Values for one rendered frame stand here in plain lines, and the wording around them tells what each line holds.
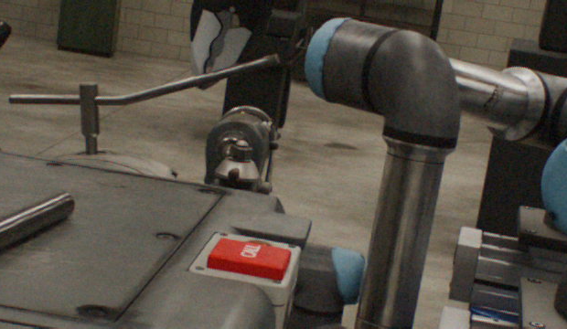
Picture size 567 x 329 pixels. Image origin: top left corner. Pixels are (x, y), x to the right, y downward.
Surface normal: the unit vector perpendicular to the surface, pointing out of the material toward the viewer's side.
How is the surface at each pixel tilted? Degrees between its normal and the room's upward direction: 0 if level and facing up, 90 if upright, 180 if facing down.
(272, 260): 0
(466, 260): 90
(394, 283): 89
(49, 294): 0
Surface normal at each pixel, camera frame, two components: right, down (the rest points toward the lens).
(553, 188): -0.56, 0.19
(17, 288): 0.15, -0.97
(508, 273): -0.20, 0.15
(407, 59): -0.19, -0.43
